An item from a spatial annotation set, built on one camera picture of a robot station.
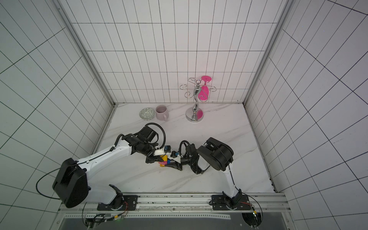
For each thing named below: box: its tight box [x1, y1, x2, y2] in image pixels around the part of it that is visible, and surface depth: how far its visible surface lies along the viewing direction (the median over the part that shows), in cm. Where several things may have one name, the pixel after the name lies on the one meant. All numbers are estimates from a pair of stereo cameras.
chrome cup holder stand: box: [179, 77, 217, 123], surface depth 100 cm
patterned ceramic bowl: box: [138, 107, 155, 121], surface depth 112 cm
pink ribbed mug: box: [155, 104, 170, 122], surface depth 107 cm
